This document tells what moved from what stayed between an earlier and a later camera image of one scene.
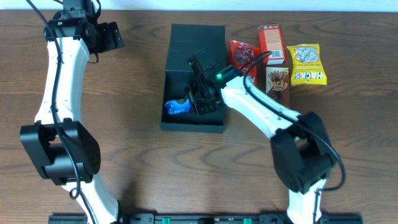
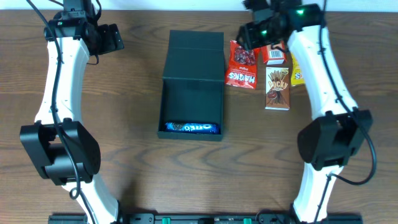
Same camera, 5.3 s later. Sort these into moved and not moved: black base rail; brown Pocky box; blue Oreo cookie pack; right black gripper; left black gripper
Moved: blue Oreo cookie pack; right black gripper
Not moved: black base rail; left black gripper; brown Pocky box
